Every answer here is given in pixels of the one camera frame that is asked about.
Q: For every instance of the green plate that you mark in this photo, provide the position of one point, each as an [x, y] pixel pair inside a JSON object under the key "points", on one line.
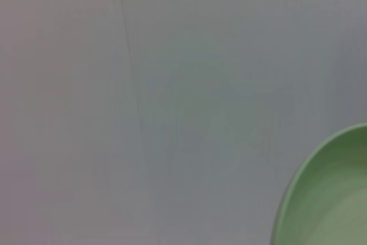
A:
{"points": [[329, 193]]}

